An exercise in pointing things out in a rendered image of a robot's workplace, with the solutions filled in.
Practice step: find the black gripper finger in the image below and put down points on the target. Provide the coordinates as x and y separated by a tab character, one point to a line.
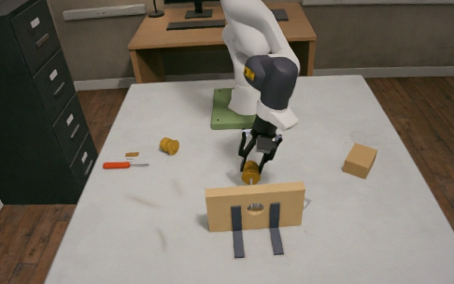
271	155
245	152

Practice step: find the tan cardboard box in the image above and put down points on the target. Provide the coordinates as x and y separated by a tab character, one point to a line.
359	161

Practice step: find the tan wooden board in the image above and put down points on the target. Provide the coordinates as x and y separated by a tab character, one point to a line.
219	202

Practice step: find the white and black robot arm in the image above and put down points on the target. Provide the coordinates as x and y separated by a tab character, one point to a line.
259	76

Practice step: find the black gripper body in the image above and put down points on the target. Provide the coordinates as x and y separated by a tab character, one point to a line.
261	126

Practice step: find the orange-handled screwdriver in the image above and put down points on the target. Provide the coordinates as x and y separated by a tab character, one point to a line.
119	165

